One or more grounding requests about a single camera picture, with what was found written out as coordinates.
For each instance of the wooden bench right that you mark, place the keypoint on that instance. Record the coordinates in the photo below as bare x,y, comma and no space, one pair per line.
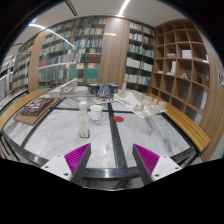
191,129

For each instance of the dark grey building model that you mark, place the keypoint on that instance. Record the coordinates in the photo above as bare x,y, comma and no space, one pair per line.
103,90

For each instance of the white building model left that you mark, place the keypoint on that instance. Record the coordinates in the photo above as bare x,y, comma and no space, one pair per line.
69,89

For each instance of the large bookshelf with books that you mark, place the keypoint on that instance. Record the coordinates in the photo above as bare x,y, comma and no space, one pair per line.
64,51

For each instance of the flat white model centre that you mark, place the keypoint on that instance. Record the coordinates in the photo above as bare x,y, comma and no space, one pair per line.
98,100

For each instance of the right bookshelf with books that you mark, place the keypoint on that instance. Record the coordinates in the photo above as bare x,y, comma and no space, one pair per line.
140,56

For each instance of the wooden cubby shelf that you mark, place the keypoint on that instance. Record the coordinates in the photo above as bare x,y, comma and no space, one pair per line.
184,83

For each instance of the clear plastic water bottle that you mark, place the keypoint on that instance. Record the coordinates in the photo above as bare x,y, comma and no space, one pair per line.
83,120

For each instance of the white city model right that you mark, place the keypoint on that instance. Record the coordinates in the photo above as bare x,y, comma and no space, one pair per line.
141,104

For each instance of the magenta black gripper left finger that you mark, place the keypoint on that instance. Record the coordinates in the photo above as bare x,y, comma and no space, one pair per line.
71,166

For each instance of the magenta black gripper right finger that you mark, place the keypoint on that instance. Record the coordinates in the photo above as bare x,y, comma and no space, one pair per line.
151,166

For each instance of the red round coaster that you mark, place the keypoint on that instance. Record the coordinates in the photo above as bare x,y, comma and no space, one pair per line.
118,119

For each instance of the white box on shelf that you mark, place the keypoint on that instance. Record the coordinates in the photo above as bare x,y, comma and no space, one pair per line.
187,54

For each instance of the brown architectural model on board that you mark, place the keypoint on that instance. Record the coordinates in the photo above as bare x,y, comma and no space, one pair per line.
31,113

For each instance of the white paper cup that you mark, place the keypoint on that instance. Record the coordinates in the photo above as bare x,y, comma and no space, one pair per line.
96,112

